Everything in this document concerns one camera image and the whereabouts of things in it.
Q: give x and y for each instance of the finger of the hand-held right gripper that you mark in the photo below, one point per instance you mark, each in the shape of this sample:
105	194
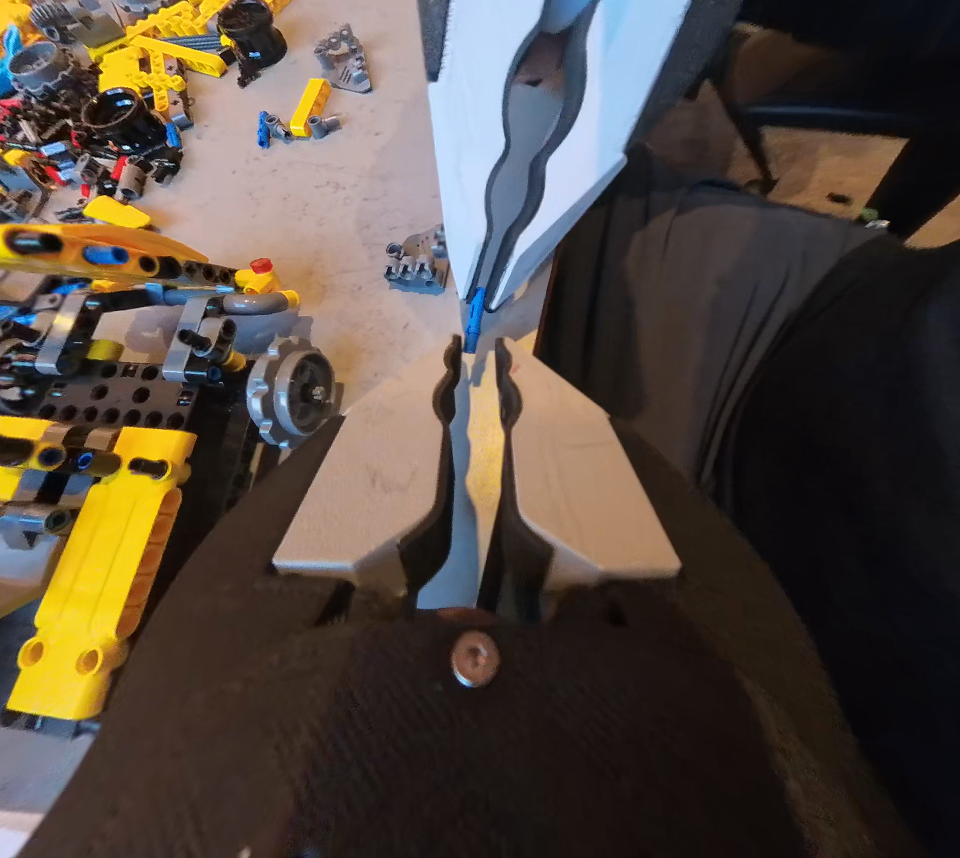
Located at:
480	48
622	70

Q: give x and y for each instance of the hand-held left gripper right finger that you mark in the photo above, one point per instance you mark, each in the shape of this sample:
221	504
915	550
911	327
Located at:
585	490

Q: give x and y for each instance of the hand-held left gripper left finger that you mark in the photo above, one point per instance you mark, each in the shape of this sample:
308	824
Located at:
367	490

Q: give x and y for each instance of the blue pin piece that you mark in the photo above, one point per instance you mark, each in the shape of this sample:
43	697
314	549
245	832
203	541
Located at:
264	127
475	318

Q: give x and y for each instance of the grey pin connector piece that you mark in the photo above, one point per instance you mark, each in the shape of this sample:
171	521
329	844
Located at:
283	130
322	125

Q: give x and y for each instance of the short yellow beam piece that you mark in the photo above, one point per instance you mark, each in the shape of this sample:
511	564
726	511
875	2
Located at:
310	108

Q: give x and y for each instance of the black mesh office chair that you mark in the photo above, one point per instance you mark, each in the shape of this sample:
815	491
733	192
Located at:
825	115

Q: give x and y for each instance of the person's grey trouser leg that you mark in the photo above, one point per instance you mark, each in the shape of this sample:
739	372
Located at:
675	288

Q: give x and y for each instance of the black spoked wheel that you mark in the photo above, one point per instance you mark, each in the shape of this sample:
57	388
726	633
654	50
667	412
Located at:
251	29

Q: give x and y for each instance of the yellow black toy brick vehicle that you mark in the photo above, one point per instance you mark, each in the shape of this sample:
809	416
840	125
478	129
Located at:
97	573

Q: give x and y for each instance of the small yellow green tag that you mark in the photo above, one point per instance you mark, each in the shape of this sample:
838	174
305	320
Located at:
870	217

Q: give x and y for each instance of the pile of toy brick pieces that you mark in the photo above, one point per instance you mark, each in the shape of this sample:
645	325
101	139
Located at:
172	25

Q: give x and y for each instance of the black wheel hub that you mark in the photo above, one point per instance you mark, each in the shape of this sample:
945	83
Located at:
124	115

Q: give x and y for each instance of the yellow curved panel piece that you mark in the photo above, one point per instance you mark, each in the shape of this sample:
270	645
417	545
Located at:
116	213

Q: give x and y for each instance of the grey toothed wheel hub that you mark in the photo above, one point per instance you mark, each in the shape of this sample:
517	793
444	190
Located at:
41	67

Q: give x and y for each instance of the blue yellow brick assembly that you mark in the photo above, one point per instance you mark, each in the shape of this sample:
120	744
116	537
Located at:
9	59

